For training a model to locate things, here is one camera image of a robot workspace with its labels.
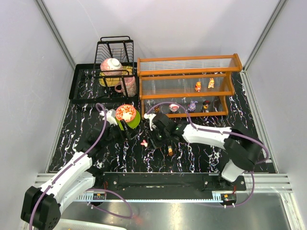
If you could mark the pink floral bowl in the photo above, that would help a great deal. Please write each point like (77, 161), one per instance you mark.
(111, 67)

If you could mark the purple bunny toy figure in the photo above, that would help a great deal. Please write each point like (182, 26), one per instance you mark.
(192, 106)

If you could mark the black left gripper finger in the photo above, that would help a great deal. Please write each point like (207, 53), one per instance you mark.
(125, 128)
(131, 133)

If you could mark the pink piglet toy figure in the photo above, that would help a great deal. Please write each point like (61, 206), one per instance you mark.
(144, 143)

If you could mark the black drain tray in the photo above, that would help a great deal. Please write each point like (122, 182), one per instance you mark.
(86, 88)

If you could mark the Snow White toy figure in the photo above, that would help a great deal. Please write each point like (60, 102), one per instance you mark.
(205, 106)

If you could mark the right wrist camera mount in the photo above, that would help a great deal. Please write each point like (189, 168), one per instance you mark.
(150, 117)

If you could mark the black wire dish rack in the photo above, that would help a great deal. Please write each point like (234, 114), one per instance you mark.
(119, 47)

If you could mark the pink white lamb toy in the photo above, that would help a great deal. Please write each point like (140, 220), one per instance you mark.
(173, 108)

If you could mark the orange patterned white bowl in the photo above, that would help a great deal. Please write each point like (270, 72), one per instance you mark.
(125, 112)

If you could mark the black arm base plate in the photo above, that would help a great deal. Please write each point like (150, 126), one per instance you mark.
(202, 181)

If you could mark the yellow plate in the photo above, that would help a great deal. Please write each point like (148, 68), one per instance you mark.
(108, 79)

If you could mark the lime green plate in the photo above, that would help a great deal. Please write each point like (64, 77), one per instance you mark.
(134, 123)

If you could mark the brown rabbit toy figure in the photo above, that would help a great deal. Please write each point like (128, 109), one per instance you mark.
(211, 83)

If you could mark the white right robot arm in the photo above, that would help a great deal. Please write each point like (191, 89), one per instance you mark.
(243, 151)

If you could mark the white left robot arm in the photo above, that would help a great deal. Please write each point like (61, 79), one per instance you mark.
(43, 205)

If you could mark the wooden tiered display shelf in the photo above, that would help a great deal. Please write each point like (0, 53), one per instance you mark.
(170, 80)

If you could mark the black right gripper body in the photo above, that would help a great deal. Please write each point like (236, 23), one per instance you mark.
(155, 138)

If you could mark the white plastic bin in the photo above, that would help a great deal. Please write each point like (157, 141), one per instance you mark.
(68, 224)

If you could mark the brown haired small toy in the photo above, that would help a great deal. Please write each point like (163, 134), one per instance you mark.
(157, 109)

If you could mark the yellow bear toy figure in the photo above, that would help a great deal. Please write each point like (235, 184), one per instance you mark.
(198, 86)

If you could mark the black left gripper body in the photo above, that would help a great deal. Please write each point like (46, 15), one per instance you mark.
(125, 129)

